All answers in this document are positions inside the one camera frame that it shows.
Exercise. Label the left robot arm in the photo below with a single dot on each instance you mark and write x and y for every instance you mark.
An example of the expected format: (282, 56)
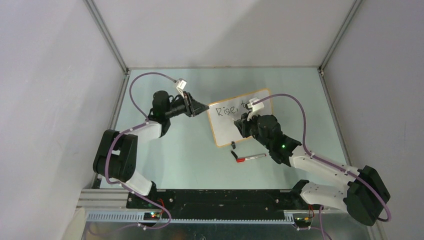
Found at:
(116, 156)

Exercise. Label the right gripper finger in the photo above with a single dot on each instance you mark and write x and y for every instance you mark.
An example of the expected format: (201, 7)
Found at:
(241, 124)
(245, 133)

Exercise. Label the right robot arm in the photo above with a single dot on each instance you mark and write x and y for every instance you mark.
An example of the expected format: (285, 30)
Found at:
(360, 192)

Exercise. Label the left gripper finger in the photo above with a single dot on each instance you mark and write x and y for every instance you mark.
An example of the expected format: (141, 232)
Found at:
(197, 107)
(196, 113)

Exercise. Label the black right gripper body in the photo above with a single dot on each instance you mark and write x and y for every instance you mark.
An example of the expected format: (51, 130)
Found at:
(252, 126)

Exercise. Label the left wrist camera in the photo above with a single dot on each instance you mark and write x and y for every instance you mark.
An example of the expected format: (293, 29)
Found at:
(180, 85)

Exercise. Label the red whiteboard marker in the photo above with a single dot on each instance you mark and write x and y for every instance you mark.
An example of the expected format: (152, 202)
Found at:
(253, 157)

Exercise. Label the right controller board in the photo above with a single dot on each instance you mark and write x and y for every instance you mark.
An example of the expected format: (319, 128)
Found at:
(303, 222)

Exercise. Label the controller board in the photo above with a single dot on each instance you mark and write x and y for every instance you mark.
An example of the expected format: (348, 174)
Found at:
(303, 222)
(152, 216)

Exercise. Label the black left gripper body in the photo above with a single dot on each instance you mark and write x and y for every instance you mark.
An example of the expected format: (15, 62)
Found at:
(187, 109)

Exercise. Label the yellow framed whiteboard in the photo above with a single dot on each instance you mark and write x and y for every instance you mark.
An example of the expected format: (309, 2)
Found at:
(223, 129)

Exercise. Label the black marker cap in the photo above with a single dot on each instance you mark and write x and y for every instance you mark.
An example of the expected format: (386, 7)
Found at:
(234, 154)

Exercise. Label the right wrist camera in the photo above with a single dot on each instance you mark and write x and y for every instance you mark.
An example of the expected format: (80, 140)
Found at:
(254, 106)

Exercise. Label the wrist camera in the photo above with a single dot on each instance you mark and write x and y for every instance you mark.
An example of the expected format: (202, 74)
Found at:
(180, 85)
(254, 106)

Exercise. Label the left controller board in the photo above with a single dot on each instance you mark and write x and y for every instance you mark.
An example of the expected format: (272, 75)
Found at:
(152, 216)

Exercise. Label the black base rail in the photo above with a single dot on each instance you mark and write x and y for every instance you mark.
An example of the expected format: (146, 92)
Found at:
(226, 205)

